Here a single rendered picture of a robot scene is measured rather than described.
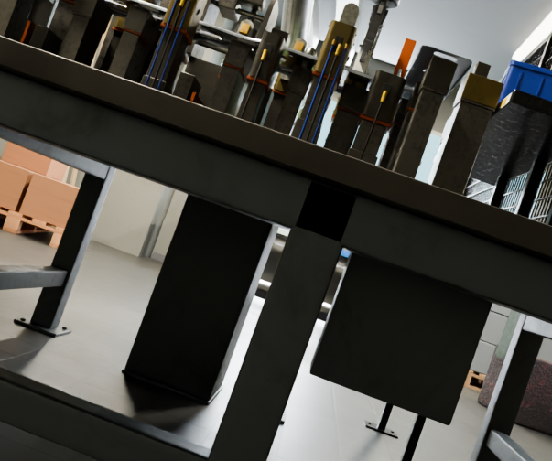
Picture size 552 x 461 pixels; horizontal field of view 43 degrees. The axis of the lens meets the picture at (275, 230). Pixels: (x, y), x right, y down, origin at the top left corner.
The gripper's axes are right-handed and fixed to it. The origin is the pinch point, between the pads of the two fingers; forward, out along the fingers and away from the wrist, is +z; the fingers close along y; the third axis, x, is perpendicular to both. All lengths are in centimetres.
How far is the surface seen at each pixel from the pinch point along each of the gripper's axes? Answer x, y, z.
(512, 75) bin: 34.5, 5.5, -7.6
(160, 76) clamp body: -40, 21, 23
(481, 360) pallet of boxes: 181, -464, 78
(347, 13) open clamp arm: -6.2, 18.1, -4.5
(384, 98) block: 7.7, 24.3, 12.3
